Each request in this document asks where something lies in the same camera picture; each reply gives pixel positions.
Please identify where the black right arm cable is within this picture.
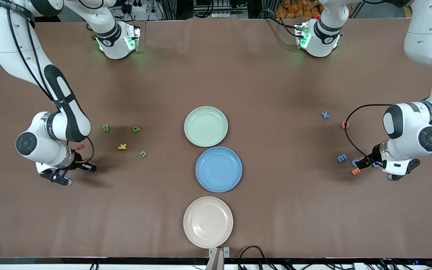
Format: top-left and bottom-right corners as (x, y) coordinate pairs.
(6, 7), (95, 162)

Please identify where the black looped floor cable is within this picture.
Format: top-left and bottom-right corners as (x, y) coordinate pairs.
(238, 246), (276, 270)

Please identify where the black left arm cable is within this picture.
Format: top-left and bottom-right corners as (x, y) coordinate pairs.
(345, 66), (432, 160)

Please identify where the pile of orange items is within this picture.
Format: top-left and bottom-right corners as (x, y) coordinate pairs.
(276, 0), (323, 18)

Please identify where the blue plate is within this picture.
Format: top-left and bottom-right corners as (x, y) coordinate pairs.
(195, 146), (243, 193)

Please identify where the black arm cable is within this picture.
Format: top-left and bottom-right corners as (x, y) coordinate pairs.
(345, 66), (432, 160)
(6, 7), (95, 162)

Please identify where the power strip with plugs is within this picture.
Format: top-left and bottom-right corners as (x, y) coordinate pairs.
(120, 0), (147, 14)

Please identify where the light green plate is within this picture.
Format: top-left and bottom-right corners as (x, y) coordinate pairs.
(184, 106), (228, 147)

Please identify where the beige plate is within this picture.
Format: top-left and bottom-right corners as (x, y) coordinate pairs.
(183, 196), (234, 249)

